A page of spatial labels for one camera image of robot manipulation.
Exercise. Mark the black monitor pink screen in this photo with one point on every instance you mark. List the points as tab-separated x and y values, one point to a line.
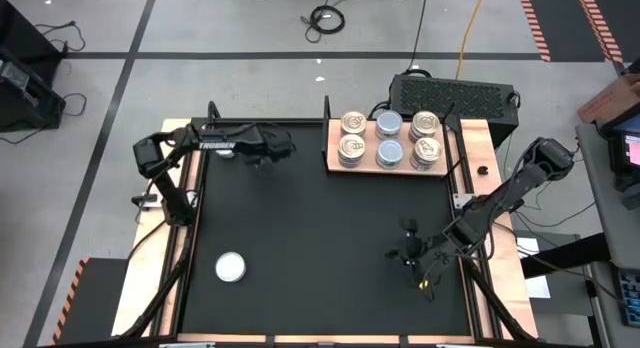
629	150

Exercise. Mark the black desk leg bar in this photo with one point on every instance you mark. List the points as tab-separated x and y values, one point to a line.
565	255

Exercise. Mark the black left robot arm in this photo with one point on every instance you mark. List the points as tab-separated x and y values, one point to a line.
172	198

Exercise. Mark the brown cardboard box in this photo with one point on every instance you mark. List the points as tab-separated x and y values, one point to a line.
612	100

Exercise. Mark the black equipment case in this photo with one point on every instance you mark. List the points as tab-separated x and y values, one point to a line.
25	95

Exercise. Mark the white paper sheet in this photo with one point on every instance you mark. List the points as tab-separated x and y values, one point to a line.
539	287

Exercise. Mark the black perforated computer case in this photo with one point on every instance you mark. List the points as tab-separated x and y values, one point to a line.
450	98

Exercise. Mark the black keyboard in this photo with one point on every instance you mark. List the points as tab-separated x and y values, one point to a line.
631	293

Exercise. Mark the grey desk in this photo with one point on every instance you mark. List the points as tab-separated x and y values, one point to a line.
607	213

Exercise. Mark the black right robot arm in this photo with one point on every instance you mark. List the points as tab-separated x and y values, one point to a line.
500	198

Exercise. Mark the black floor mat hazard stripe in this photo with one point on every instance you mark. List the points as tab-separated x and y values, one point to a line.
565	23
95	303

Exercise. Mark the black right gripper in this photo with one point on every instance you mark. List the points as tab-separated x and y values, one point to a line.
417	252

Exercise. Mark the wooden shelf board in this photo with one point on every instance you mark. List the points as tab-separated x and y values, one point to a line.
370	163

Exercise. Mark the black grey table clamp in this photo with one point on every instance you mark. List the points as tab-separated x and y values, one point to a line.
147	200

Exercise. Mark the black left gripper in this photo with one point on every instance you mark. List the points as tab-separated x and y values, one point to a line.
277	140

